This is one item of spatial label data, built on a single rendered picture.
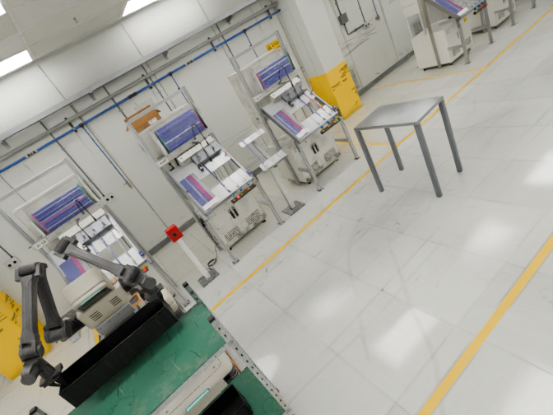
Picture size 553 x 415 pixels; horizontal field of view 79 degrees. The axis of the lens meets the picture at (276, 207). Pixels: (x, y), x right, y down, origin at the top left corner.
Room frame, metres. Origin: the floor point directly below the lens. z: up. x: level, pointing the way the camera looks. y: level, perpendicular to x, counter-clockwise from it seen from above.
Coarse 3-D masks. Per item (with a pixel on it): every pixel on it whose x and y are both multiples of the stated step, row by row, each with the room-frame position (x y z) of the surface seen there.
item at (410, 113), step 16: (384, 112) 3.11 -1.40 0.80; (400, 112) 2.90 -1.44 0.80; (416, 112) 2.71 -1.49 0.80; (368, 128) 3.01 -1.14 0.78; (384, 128) 3.34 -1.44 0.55; (416, 128) 2.56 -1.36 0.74; (448, 128) 2.72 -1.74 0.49; (368, 160) 3.15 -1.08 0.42; (400, 160) 3.32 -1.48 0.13; (432, 176) 2.55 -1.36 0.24
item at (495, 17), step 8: (456, 0) 6.58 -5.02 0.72; (464, 0) 6.66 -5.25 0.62; (488, 0) 6.04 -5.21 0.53; (496, 0) 6.02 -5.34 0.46; (504, 0) 6.10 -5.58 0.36; (512, 0) 6.19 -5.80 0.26; (488, 8) 6.06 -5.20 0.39; (496, 8) 6.00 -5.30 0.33; (504, 8) 5.78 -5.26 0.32; (512, 8) 5.68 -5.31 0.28; (472, 16) 6.34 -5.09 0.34; (480, 16) 6.22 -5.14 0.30; (496, 16) 5.98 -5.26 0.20; (504, 16) 6.07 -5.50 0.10; (512, 16) 5.69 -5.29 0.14; (472, 24) 6.37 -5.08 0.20; (480, 24) 6.25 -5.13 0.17; (496, 24) 5.98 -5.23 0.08; (512, 24) 5.71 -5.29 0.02
